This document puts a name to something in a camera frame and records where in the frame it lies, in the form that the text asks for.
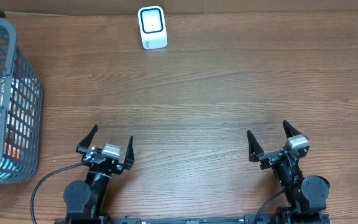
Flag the grey plastic mesh basket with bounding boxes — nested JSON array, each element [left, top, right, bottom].
[[0, 18, 44, 184]]

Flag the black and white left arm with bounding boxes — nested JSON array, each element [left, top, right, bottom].
[[63, 126, 135, 223]]

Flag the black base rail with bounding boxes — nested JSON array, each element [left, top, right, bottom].
[[110, 214, 279, 224]]

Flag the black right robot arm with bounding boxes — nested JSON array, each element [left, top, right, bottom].
[[244, 120, 331, 224]]

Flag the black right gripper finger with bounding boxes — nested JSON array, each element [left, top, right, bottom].
[[282, 120, 301, 138], [247, 130, 265, 162]]

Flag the white barcode scanner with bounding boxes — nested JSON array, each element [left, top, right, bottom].
[[137, 6, 168, 50]]

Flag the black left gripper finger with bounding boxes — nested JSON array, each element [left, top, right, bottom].
[[124, 136, 135, 170], [77, 124, 98, 150]]

